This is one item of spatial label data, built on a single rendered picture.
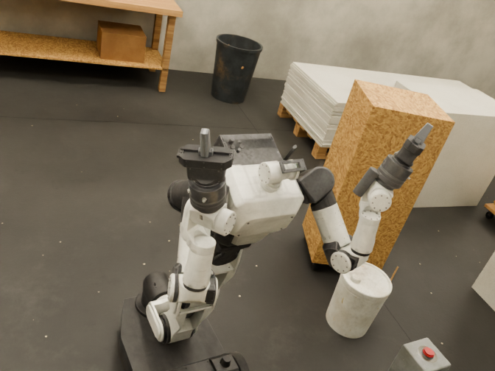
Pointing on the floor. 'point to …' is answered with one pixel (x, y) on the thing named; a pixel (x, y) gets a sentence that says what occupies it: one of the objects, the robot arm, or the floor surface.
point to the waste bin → (234, 67)
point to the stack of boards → (331, 98)
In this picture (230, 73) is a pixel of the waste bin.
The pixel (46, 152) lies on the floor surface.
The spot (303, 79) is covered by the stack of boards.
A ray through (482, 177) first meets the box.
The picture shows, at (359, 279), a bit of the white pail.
